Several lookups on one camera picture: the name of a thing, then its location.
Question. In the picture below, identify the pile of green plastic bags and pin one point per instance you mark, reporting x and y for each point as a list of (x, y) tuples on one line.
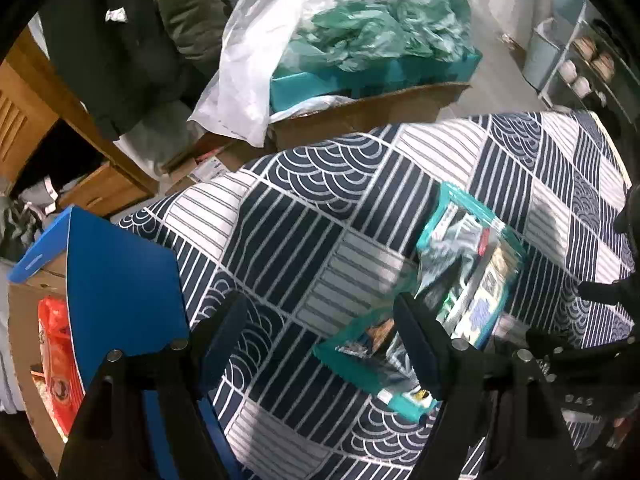
[(360, 30)]

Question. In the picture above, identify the olive green jacket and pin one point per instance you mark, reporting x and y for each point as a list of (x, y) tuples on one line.
[(190, 15)]

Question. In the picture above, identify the dark jacket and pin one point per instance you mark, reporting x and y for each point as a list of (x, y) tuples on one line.
[(110, 60)]

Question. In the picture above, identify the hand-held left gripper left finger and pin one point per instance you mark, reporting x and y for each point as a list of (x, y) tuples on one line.
[(225, 330)]

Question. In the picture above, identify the white plastic bag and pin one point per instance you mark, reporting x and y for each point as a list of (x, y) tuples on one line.
[(240, 85)]

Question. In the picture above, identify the red orange snack bag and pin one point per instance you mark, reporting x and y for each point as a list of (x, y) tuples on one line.
[(55, 360)]

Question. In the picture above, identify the navy white patterned tablecloth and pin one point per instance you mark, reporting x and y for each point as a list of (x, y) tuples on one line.
[(300, 220)]

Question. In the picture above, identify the white metal shoe rack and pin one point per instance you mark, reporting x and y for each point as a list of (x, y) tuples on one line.
[(552, 77)]

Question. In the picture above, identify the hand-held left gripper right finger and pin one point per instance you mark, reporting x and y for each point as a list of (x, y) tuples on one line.
[(417, 345)]

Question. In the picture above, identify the white paper tag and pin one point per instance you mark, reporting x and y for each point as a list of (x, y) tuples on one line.
[(116, 15)]

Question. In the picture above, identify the pale blue trash bin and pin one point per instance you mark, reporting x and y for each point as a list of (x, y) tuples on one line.
[(542, 55)]

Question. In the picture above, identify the white striped cloth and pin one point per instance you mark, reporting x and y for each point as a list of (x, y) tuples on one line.
[(10, 360)]

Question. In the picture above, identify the blue flap cardboard box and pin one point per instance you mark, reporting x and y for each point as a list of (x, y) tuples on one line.
[(120, 285)]

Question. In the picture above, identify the brown cardboard box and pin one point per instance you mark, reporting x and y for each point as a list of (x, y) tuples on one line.
[(375, 108)]

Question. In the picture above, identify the grey green cloth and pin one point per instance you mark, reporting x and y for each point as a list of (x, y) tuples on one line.
[(20, 225)]

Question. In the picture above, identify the pale grey garment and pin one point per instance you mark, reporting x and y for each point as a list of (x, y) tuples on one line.
[(150, 140)]

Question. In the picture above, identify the wooden cabinet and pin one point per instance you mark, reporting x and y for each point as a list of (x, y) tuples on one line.
[(30, 105)]

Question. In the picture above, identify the flat cardboard piece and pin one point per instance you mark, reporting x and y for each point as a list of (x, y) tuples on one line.
[(512, 42)]

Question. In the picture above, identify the group of shoes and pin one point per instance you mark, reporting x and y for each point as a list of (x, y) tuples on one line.
[(592, 57)]

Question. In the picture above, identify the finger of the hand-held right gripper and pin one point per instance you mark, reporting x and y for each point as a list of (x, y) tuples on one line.
[(629, 217), (610, 292)]

